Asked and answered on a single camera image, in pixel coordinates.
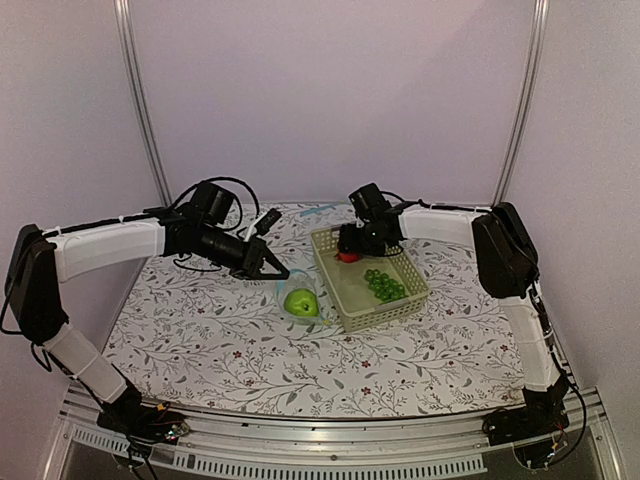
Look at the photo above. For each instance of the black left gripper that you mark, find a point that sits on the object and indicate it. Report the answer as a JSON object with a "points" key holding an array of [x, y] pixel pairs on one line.
{"points": [[256, 252]]}

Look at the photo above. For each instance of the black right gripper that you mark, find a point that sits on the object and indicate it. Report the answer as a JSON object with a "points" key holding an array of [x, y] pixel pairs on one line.
{"points": [[348, 242]]}

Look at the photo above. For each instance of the red apple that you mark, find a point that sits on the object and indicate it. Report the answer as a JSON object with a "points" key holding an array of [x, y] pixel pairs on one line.
{"points": [[347, 257]]}

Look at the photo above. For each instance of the clear blue zip top bag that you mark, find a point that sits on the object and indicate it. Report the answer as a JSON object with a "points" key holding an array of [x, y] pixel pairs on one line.
{"points": [[298, 279]]}

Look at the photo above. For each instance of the green apple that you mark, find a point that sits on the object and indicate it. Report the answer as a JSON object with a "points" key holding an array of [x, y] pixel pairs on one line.
{"points": [[302, 302]]}

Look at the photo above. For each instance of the light green perforated plastic basket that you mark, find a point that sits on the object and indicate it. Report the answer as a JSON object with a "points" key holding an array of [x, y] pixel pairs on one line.
{"points": [[356, 306]]}

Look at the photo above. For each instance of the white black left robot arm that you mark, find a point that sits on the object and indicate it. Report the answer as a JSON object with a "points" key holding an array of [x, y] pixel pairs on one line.
{"points": [[42, 260]]}

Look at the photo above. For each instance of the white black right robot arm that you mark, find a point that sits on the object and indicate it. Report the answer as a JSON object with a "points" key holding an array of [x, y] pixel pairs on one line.
{"points": [[507, 267]]}

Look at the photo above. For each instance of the spare clear blue zip bag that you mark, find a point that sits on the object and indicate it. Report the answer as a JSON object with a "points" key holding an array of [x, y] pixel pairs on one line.
{"points": [[321, 208]]}

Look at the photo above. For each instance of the green grape bunch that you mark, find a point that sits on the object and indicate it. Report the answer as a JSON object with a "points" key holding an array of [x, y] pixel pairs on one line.
{"points": [[385, 288]]}

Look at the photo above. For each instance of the floral patterned table mat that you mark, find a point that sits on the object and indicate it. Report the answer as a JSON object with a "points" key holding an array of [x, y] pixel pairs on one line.
{"points": [[199, 337]]}

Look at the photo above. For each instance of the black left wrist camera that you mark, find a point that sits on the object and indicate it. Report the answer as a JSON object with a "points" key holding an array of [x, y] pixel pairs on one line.
{"points": [[262, 225]]}

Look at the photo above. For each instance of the aluminium front rail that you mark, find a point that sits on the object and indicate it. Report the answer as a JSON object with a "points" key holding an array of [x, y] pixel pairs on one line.
{"points": [[223, 445]]}

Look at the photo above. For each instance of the left aluminium frame post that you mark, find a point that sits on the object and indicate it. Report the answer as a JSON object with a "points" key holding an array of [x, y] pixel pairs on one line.
{"points": [[133, 70]]}

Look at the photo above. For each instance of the aluminium frame post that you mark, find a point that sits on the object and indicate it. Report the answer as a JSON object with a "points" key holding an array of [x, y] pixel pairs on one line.
{"points": [[133, 70], [525, 98]]}

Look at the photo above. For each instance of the right aluminium frame post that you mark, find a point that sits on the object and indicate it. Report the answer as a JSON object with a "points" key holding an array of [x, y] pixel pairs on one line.
{"points": [[525, 98]]}

